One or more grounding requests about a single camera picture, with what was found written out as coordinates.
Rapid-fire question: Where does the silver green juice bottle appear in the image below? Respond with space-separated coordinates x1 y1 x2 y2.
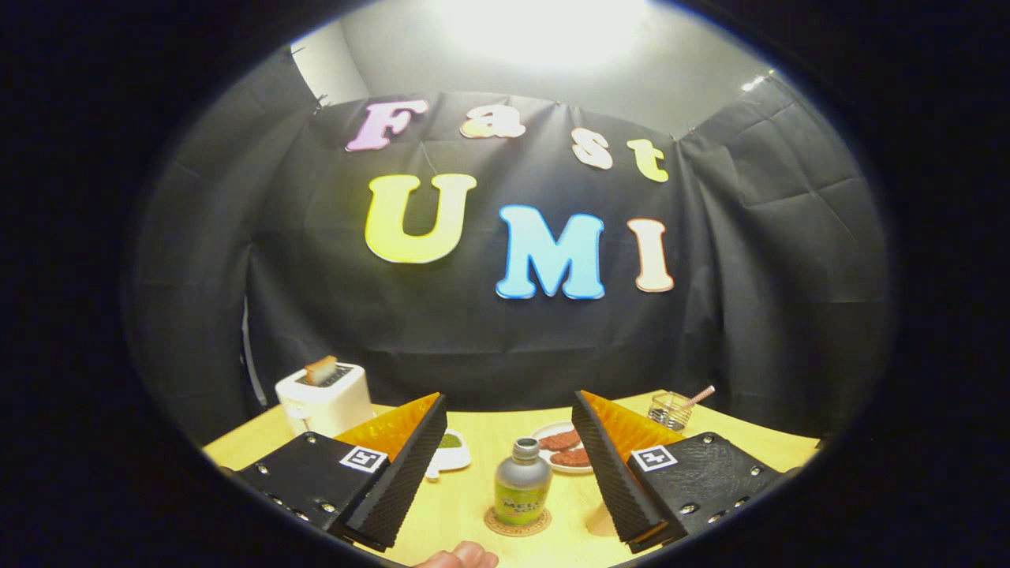
494 438 552 528

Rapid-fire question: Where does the small white plate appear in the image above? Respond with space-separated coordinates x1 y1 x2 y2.
530 421 594 475

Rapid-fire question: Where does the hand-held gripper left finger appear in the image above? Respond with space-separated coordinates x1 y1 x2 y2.
235 392 449 553

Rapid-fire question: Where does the white divided dish with beans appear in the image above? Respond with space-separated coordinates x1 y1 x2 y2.
425 430 473 480

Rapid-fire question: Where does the wooden table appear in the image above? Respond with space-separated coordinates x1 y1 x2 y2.
203 390 821 568

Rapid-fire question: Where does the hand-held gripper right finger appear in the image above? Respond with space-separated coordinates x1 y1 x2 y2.
572 390 790 555

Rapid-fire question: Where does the round cork coaster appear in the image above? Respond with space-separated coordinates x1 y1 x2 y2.
484 505 552 538

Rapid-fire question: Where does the white toaster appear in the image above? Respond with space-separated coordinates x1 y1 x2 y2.
275 362 375 439

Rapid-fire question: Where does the wire mesh holder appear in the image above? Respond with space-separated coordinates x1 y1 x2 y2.
648 390 694 432

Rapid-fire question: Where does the black backdrop cloth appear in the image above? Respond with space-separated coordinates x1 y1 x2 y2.
126 47 896 447

